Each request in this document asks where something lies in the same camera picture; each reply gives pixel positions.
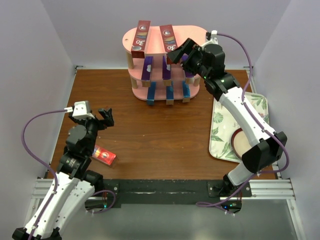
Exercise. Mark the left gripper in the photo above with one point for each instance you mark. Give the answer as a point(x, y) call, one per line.
point(108, 120)

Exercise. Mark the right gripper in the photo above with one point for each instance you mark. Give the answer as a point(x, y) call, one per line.
point(190, 47)

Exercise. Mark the red toothpaste box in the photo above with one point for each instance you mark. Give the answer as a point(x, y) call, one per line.
point(168, 38)
point(103, 156)
point(140, 39)

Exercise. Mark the purple toothpaste box with label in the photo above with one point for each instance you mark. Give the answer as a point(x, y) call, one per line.
point(166, 72)

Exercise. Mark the blue toothpaste box with label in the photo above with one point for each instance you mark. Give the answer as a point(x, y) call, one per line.
point(150, 100)

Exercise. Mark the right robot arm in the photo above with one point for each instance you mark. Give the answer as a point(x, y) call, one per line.
point(267, 145)

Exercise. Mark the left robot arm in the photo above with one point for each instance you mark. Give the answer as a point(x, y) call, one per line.
point(73, 184)

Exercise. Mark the pink three-tier shelf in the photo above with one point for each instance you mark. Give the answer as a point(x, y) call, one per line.
point(155, 49)

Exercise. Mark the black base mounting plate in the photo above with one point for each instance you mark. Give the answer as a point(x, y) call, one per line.
point(165, 192)

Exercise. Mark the floral serving tray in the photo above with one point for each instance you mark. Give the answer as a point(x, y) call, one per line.
point(223, 126)

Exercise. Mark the red rimmed plate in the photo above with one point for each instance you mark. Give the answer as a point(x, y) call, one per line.
point(240, 143)

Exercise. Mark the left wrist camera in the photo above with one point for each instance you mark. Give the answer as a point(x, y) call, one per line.
point(80, 110)

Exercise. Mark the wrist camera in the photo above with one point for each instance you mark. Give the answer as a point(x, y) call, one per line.
point(210, 38)
point(80, 110)

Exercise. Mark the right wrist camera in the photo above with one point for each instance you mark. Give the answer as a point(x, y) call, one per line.
point(210, 38)

